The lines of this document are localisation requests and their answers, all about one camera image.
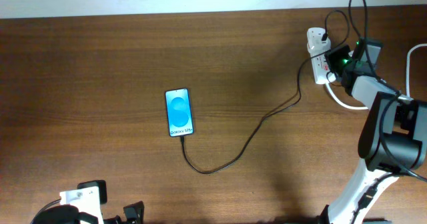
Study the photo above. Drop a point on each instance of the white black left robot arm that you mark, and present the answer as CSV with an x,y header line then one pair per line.
x,y
68,214

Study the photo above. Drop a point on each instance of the white power strip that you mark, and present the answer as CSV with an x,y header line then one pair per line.
x,y
320,68

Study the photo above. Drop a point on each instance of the white charger adapter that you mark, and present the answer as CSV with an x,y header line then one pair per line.
x,y
316,44

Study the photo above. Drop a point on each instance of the blue Galaxy smartphone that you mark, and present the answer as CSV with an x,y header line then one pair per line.
x,y
179,115

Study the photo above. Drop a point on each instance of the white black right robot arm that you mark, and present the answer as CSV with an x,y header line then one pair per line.
x,y
392,143

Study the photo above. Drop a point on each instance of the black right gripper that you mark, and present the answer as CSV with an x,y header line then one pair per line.
x,y
331,54

